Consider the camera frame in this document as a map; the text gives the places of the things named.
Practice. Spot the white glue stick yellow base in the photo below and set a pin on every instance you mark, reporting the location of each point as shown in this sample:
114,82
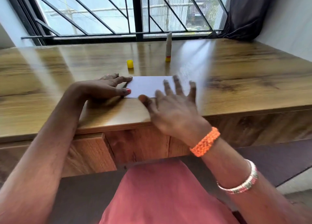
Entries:
168,45

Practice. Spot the dark curtain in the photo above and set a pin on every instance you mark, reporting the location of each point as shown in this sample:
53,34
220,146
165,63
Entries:
246,11

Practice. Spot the person's right little finger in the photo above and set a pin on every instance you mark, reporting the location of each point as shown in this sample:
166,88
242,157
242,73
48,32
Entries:
192,92

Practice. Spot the silver bangle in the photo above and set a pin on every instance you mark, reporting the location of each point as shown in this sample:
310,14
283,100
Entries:
243,184

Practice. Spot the person's left forearm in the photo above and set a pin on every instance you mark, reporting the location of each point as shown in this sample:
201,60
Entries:
41,153

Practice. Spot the black metal window grille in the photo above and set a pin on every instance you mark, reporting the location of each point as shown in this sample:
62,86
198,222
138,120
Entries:
136,14

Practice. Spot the person's right middle finger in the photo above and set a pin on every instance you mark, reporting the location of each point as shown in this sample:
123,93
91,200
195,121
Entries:
167,88

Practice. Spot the person's right hand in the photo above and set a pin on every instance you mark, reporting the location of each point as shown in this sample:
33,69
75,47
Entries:
175,114

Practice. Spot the person's left thumb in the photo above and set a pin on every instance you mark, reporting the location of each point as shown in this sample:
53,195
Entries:
120,92

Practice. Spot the orange braided wristband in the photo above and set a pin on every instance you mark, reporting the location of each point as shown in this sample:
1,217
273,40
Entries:
205,142

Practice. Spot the pink garment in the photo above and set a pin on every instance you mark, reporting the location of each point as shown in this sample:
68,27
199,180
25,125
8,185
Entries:
163,194

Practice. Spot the yellow glue stick cap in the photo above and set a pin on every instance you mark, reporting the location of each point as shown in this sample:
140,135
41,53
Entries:
130,64

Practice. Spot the person's left hand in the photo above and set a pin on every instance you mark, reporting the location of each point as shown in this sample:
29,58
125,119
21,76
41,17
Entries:
97,90

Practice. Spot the white paper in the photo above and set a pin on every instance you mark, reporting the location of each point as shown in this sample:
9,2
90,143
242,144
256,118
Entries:
148,86

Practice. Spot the person's right thumb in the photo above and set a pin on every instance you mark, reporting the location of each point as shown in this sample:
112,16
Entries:
147,104

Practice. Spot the person's right forearm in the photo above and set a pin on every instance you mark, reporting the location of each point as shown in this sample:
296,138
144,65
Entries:
246,189

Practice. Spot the person's left middle finger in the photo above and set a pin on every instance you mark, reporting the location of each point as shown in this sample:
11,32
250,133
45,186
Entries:
111,76

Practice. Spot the wooden desk drawer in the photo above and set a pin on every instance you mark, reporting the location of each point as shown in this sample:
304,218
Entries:
90,155

